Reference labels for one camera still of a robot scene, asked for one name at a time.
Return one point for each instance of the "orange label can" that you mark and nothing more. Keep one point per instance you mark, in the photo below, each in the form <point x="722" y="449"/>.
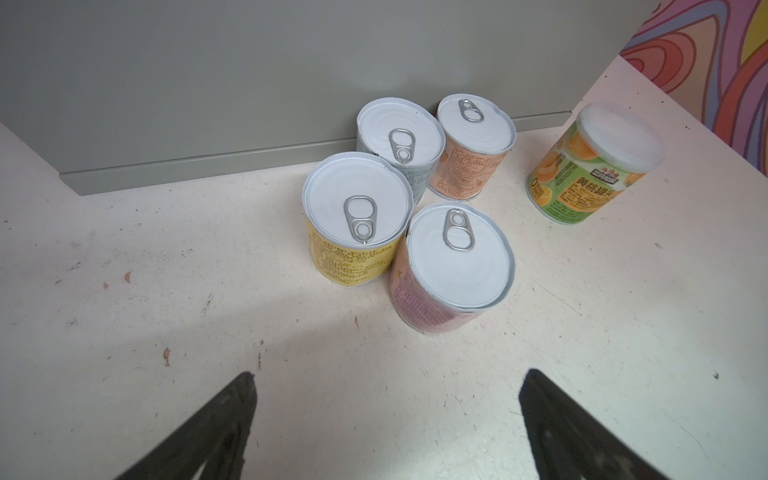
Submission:
<point x="478" y="137"/>

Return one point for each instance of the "blue label can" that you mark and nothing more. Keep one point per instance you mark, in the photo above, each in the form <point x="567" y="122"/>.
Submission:
<point x="405" y="135"/>

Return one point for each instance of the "yellow green label can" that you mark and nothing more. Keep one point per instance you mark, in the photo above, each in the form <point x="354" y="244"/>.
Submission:
<point x="606" y="150"/>

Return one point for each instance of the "pink label can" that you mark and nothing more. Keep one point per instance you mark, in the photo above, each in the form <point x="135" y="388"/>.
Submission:
<point x="453" y="264"/>

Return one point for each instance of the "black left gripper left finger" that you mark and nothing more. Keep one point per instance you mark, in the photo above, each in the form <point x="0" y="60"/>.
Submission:
<point x="211" y="443"/>

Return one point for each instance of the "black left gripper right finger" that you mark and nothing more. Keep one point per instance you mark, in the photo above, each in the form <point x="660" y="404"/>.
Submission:
<point x="569" y="443"/>

